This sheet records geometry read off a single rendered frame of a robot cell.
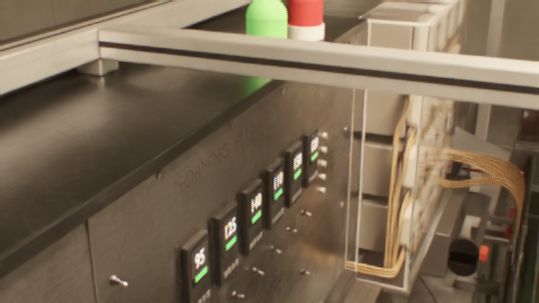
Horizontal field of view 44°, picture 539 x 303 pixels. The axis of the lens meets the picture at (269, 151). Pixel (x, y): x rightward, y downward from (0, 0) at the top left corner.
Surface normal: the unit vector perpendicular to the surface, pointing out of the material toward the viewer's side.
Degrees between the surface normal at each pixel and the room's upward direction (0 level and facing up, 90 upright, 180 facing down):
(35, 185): 0
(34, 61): 90
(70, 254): 90
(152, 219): 90
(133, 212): 90
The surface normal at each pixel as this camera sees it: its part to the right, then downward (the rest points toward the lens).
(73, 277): 0.92, 0.14
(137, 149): 0.00, -0.93
